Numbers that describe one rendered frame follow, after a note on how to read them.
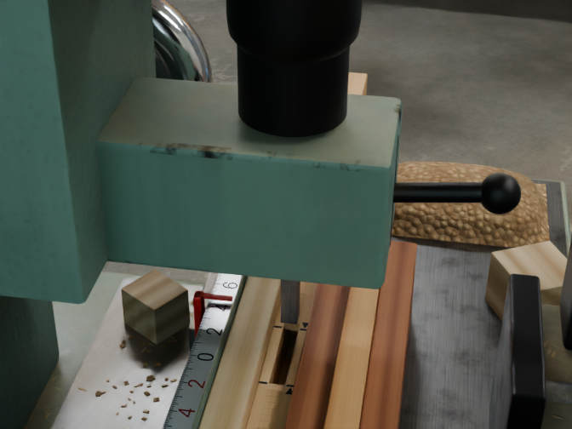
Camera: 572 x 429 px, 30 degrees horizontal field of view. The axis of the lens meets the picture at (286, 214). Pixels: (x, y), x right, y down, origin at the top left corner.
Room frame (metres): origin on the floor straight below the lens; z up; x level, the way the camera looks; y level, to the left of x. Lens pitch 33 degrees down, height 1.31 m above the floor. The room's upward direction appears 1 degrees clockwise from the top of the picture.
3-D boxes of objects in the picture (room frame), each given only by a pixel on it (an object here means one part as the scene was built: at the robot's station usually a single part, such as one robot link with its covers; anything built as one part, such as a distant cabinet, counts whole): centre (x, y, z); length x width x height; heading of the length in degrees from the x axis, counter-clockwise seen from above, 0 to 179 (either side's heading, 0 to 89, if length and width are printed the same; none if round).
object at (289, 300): (0.44, 0.00, 0.97); 0.01 x 0.01 x 0.05; 81
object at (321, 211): (0.45, 0.02, 1.03); 0.14 x 0.07 x 0.09; 81
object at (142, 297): (0.62, 0.10, 0.82); 0.04 x 0.03 x 0.03; 48
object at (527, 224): (0.63, -0.12, 0.91); 0.12 x 0.09 x 0.03; 81
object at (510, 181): (0.43, -0.08, 1.04); 0.06 x 0.02 x 0.02; 81
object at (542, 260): (0.51, -0.15, 0.92); 0.04 x 0.04 x 0.04; 19
